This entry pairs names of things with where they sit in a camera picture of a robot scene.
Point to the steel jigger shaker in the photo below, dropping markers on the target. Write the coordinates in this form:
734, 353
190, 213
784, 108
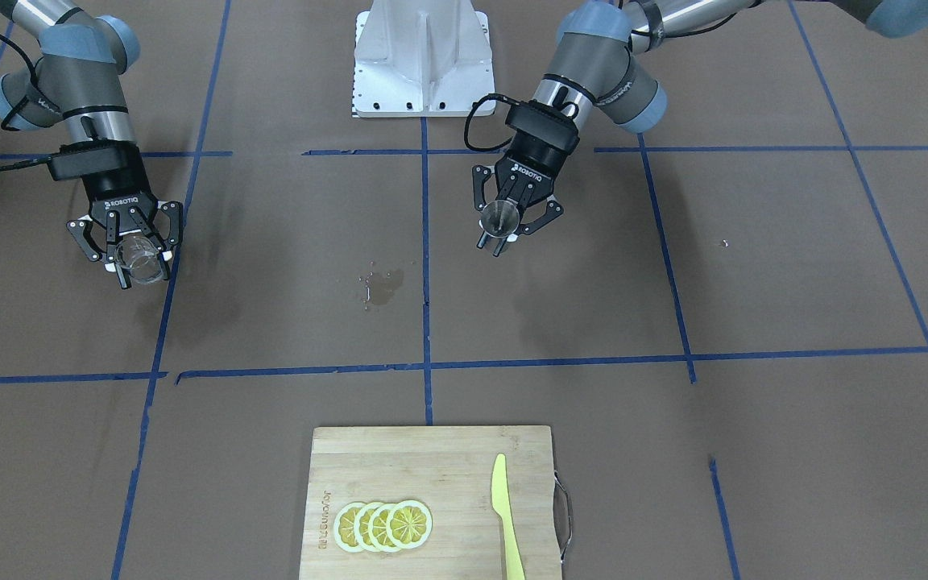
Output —
500, 218

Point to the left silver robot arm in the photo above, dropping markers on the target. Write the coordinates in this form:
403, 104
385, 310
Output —
594, 67

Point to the lemon slice four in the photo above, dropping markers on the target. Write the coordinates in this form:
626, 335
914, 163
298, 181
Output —
345, 535

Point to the bamboo cutting board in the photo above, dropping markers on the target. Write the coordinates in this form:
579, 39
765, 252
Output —
449, 468

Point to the lemon slice two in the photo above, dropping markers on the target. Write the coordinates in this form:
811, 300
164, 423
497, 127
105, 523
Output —
377, 529

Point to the lemon slice one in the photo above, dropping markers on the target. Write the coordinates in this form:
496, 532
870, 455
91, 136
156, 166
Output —
409, 524

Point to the white camera stand pillar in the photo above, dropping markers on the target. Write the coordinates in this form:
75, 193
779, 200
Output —
421, 59

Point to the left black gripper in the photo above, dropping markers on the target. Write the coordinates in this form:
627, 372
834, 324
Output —
534, 156

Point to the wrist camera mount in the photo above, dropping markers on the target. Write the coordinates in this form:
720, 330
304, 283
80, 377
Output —
536, 120
86, 158

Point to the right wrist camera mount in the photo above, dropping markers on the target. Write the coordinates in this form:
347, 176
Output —
86, 158

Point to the yellow plastic knife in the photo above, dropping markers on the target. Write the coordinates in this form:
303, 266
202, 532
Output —
501, 505

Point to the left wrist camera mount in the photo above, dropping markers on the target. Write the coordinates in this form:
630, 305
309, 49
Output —
536, 120

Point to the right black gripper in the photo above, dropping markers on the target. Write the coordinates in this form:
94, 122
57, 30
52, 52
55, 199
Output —
113, 184

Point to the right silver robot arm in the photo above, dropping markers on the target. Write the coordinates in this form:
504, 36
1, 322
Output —
75, 82

